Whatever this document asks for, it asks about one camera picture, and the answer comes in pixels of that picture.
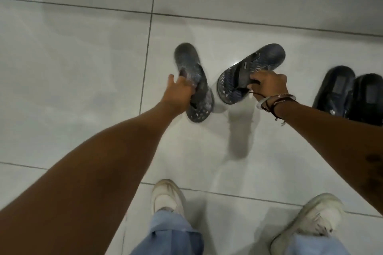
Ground person's left hand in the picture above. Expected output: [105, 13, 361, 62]
[161, 74, 198, 115]

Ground person's right hand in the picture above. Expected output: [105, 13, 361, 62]
[249, 70, 288, 100]

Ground dark grey flip-flop sandal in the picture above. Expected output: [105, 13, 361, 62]
[174, 43, 215, 123]
[216, 43, 286, 105]

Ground person's right forearm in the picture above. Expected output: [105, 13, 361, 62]
[273, 101, 383, 216]

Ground person's left forearm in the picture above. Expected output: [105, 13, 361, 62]
[0, 101, 181, 255]

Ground black leather shoe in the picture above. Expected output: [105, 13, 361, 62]
[346, 73, 383, 127]
[312, 65, 357, 120]

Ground white sneaker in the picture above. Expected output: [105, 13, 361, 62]
[270, 193, 345, 255]
[150, 179, 187, 220]

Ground light blue jeans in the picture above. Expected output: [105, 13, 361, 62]
[129, 208, 351, 255]

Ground white bangle bracelet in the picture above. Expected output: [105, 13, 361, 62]
[259, 94, 297, 110]

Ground red string bracelet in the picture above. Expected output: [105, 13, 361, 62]
[263, 97, 299, 126]

